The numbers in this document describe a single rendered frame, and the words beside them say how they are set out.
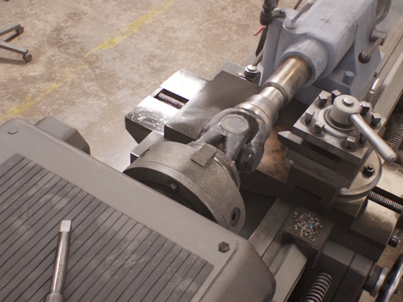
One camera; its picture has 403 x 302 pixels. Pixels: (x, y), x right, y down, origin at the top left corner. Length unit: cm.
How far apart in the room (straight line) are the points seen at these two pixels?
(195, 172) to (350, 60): 84
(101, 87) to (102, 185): 235
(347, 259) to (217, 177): 56
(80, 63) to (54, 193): 256
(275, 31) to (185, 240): 94
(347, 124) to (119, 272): 70
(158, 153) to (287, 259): 47
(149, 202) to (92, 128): 211
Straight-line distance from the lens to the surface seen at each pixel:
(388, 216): 145
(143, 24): 364
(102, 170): 78
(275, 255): 133
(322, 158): 122
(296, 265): 133
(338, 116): 120
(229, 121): 114
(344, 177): 122
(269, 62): 159
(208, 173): 96
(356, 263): 142
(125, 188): 75
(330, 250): 142
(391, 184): 153
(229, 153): 108
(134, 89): 307
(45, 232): 71
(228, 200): 97
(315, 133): 119
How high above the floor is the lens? 191
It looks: 45 degrees down
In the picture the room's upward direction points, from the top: 7 degrees clockwise
